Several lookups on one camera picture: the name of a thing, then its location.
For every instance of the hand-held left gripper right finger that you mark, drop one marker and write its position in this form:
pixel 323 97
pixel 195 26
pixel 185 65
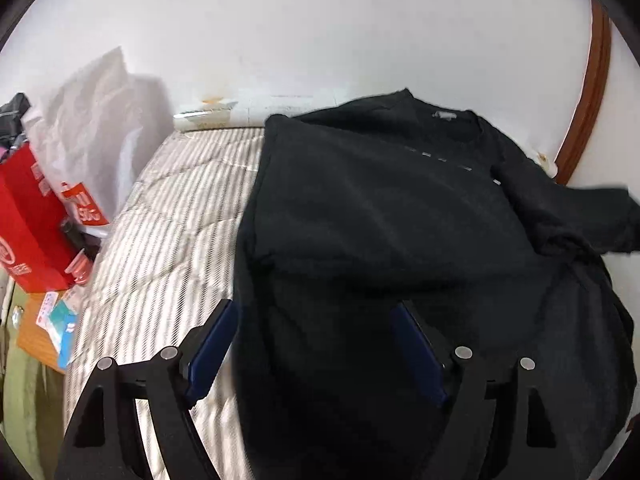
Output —
pixel 417 355

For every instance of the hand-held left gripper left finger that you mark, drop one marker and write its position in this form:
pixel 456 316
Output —
pixel 210 355

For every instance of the black sweatshirt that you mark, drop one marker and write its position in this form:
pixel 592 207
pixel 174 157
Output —
pixel 375 210

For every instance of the striped mattress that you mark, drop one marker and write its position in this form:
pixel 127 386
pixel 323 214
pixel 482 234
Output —
pixel 165 240

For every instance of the blue-green packet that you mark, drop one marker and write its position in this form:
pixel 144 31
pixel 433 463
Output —
pixel 62 330

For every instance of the white and pink packet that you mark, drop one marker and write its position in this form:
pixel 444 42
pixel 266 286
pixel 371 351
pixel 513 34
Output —
pixel 47 307

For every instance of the wooden side table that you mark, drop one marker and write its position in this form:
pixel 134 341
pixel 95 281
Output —
pixel 35 340

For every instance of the green cloth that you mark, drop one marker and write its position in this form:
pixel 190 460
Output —
pixel 25 410

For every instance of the red paper bag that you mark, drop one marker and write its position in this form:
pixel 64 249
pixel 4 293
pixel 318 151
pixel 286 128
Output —
pixel 30 225

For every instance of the white printed roll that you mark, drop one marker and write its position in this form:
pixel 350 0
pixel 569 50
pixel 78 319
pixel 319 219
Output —
pixel 210 117

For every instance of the white plastic bag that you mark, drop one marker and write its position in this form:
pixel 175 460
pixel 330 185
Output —
pixel 100 125

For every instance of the dark cloth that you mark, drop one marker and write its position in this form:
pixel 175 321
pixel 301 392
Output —
pixel 12 115

